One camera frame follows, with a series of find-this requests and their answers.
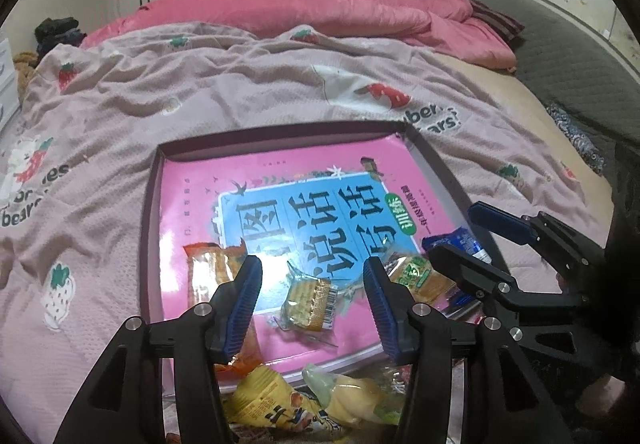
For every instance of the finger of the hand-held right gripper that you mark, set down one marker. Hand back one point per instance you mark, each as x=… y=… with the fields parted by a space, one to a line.
x=470 y=274
x=500 y=220

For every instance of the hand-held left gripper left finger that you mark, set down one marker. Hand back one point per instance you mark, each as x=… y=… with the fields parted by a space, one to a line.
x=245 y=304

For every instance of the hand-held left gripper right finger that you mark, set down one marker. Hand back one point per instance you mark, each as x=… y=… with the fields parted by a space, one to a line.
x=382 y=314

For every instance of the blue snack packet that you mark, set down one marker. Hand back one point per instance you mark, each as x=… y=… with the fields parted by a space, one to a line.
x=452 y=240

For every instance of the orange cracker packet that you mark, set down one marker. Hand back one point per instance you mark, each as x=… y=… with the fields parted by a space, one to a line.
x=210 y=269

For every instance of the green label cracker packet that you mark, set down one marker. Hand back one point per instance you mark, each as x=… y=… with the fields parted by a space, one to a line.
x=417 y=276

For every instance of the small clear biscuit packet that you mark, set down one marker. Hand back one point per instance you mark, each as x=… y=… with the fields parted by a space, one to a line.
x=305 y=299

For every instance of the clear round cookie packet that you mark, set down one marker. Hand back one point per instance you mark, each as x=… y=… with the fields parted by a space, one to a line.
x=397 y=386

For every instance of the green clear cake packet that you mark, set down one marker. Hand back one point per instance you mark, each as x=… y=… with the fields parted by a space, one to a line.
x=350 y=394

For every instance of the yellow cartoon snack packet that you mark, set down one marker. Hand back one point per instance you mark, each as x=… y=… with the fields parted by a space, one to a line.
x=265 y=399

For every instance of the grey cardboard box lid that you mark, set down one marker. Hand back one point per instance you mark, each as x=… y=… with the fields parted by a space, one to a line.
x=280 y=139

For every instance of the beige bed sheet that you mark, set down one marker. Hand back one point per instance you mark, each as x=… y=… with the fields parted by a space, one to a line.
x=525 y=114

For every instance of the pink book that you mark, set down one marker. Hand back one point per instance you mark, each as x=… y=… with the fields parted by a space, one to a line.
x=200 y=204

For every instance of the dark patterned cloth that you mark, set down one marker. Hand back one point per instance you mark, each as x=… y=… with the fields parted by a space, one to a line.
x=575 y=134

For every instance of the grey padded headboard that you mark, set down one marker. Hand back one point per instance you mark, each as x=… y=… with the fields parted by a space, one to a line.
x=560 y=49

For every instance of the dark striped pillow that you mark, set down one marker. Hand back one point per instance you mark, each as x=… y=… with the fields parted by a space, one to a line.
x=497 y=21

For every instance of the strawberry print blanket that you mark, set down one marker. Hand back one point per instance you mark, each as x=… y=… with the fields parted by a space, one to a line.
x=150 y=89

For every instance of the pink duvet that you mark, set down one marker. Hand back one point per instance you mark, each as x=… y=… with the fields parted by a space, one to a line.
x=300 y=9

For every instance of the brown fuzzy cloth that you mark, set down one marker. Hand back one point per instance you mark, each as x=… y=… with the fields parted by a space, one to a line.
x=25 y=69

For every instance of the white drawer unit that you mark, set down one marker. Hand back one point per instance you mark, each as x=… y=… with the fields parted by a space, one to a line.
x=6 y=84

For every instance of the dark clothes pile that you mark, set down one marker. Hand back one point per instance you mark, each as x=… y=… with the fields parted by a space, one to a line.
x=55 y=31

